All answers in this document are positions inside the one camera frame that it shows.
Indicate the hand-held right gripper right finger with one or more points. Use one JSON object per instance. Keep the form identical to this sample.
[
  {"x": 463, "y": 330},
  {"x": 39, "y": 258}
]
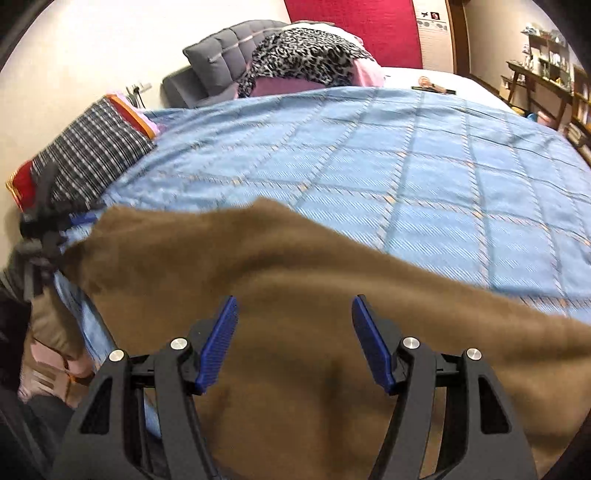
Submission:
[{"x": 371, "y": 346}]

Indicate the blue checked blanket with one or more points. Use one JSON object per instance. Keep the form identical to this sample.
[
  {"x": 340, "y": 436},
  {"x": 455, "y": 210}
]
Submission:
[{"x": 369, "y": 161}]

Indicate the brown fleece pants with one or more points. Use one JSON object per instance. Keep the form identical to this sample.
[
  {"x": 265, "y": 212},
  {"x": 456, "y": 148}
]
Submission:
[{"x": 295, "y": 295}]

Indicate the leopard print cloth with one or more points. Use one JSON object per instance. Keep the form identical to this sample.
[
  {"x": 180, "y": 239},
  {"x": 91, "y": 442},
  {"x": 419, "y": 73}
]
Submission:
[{"x": 300, "y": 53}]

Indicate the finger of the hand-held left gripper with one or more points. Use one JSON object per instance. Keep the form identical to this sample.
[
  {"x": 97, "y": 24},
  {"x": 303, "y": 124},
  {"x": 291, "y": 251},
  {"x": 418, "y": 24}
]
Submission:
[
  {"x": 83, "y": 219},
  {"x": 53, "y": 249}
]

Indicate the wooden bookshelf with books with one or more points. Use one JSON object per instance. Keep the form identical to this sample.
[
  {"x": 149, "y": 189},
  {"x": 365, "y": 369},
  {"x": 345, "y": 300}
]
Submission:
[{"x": 582, "y": 106}]

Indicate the desk shelf with ornaments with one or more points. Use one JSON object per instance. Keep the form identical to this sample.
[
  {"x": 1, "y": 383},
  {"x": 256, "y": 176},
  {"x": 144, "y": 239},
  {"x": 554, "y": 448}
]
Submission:
[{"x": 547, "y": 48}]

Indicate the orange red folded cloth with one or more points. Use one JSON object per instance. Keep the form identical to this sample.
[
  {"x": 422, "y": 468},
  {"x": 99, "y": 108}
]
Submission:
[{"x": 21, "y": 184}]

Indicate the red mattress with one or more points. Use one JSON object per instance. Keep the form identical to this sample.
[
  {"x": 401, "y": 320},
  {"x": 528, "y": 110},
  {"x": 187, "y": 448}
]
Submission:
[{"x": 360, "y": 27}]

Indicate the wall socket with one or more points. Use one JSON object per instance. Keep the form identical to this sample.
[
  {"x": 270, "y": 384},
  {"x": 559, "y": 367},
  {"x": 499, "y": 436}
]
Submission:
[{"x": 138, "y": 88}]

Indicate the wooden desk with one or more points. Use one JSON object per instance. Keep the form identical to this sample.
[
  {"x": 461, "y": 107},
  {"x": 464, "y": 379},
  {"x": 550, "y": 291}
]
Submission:
[{"x": 535, "y": 78}]

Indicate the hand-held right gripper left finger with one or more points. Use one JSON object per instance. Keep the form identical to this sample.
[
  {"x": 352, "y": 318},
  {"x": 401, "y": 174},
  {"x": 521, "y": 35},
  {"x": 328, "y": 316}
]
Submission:
[{"x": 217, "y": 350}]

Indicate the pink quilt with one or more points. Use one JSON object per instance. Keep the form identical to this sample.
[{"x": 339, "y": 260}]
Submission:
[{"x": 364, "y": 71}]

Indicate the grey padded headboard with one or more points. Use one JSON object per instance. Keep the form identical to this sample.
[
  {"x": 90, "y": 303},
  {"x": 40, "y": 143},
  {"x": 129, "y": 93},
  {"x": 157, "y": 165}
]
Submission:
[{"x": 221, "y": 55}]

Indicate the bed with pale sheet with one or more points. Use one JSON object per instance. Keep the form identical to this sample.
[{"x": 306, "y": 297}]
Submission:
[{"x": 475, "y": 90}]

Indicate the pink hairbrush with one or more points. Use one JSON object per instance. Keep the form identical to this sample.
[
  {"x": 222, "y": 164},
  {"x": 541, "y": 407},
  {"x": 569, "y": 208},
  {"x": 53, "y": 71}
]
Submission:
[{"x": 428, "y": 83}]

